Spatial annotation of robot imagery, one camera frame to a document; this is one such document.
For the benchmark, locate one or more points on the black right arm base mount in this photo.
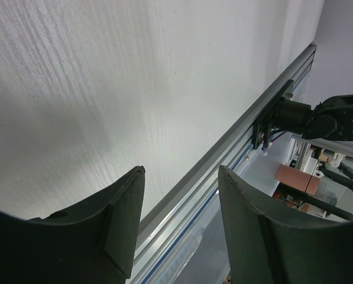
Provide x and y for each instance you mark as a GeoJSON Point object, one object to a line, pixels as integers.
{"type": "Point", "coordinates": [264, 123]}

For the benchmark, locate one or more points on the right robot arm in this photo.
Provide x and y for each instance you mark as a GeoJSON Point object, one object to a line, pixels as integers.
{"type": "Point", "coordinates": [330, 120]}

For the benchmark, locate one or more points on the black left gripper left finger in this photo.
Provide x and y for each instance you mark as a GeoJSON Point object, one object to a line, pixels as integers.
{"type": "Point", "coordinates": [92, 241]}

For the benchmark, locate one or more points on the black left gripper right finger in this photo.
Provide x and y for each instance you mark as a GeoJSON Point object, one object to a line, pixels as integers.
{"type": "Point", "coordinates": [270, 242]}

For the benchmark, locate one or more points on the aluminium front rail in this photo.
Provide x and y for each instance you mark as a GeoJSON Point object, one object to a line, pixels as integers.
{"type": "Point", "coordinates": [182, 239]}

